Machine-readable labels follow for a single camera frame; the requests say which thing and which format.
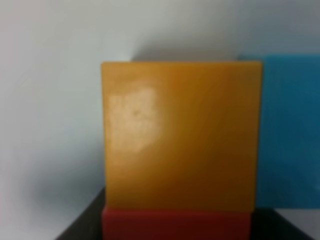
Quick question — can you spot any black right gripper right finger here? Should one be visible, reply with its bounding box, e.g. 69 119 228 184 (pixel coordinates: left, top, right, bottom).
250 208 318 240

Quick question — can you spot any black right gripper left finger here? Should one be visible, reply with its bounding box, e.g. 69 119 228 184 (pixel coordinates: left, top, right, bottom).
56 188 106 240

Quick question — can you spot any red block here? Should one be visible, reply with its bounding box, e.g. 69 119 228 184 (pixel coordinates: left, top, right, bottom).
102 207 251 240

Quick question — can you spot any blue block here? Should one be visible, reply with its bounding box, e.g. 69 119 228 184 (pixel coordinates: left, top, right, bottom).
241 54 320 209

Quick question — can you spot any orange block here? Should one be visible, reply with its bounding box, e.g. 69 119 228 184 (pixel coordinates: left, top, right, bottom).
101 61 263 213

